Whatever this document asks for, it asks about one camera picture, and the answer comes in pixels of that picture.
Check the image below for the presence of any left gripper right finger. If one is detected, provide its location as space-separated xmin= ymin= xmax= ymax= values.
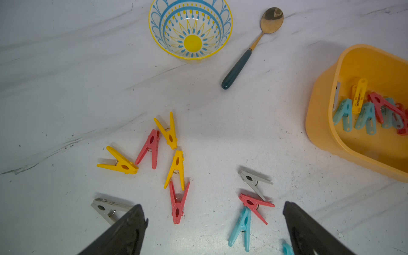
xmin=283 ymin=201 xmax=354 ymax=255

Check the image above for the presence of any blue yellow patterned bowl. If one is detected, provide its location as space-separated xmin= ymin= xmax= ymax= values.
xmin=148 ymin=0 xmax=233 ymax=63

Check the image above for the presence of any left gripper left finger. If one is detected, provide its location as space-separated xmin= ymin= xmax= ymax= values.
xmin=79 ymin=205 xmax=148 ymax=255

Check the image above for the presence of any grey clothespin far left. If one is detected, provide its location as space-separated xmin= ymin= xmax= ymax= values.
xmin=91 ymin=198 xmax=132 ymax=225

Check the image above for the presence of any yellow clothespin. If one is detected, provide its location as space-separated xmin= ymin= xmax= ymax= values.
xmin=164 ymin=150 xmax=186 ymax=191
xmin=352 ymin=78 xmax=368 ymax=114
xmin=154 ymin=112 xmax=177 ymax=150
xmin=97 ymin=146 xmax=139 ymax=174

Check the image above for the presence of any grey clothespin bottom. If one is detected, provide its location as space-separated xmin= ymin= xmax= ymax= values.
xmin=333 ymin=81 xmax=341 ymax=111

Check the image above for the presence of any grey clothespin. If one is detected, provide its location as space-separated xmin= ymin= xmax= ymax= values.
xmin=91 ymin=198 xmax=132 ymax=225
xmin=239 ymin=170 xmax=273 ymax=201
xmin=333 ymin=81 xmax=341 ymax=111

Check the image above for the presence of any yellow plastic storage box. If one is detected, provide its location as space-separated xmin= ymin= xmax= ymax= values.
xmin=306 ymin=44 xmax=408 ymax=182

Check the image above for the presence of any red clothespin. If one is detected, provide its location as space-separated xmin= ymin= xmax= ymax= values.
xmin=395 ymin=103 xmax=408 ymax=136
xmin=239 ymin=193 xmax=275 ymax=225
xmin=368 ymin=92 xmax=407 ymax=124
xmin=135 ymin=129 xmax=160 ymax=170
xmin=169 ymin=181 xmax=190 ymax=225

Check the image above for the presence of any grey clothespin centre upper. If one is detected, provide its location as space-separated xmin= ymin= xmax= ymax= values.
xmin=239 ymin=170 xmax=273 ymax=201

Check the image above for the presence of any gold spoon green handle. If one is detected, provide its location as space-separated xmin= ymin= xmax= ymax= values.
xmin=221 ymin=7 xmax=284 ymax=90

